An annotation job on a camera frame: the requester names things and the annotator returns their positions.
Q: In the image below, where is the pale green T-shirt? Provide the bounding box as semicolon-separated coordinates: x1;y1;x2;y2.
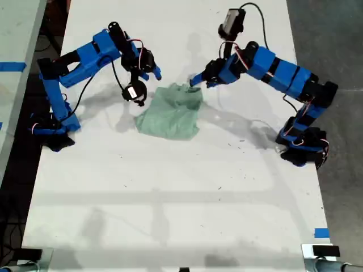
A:
135;82;204;141

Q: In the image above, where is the grey side table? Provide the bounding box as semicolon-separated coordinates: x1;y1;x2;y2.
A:
0;0;48;178

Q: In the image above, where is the long blue tape strip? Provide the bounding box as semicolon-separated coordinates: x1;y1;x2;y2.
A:
0;61;27;72

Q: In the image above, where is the small blue tape patch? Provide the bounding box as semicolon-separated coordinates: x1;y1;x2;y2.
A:
314;227;331;239

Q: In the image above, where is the small black box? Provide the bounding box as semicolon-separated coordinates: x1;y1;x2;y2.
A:
12;248;43;262
311;245;341;257

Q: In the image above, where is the round black gripper camera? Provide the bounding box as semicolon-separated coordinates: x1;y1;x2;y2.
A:
121;80;148;108

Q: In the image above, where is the black camera stalk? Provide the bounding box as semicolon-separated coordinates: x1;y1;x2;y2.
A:
222;36;233;59

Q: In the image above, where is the black round camera cable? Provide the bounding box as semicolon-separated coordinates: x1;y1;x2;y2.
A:
111;56;128;93

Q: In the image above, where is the black box gripper camera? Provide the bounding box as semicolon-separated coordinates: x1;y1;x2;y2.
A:
217;8;246;40

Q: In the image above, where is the black box camera cable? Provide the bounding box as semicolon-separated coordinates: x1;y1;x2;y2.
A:
240;2;271;49

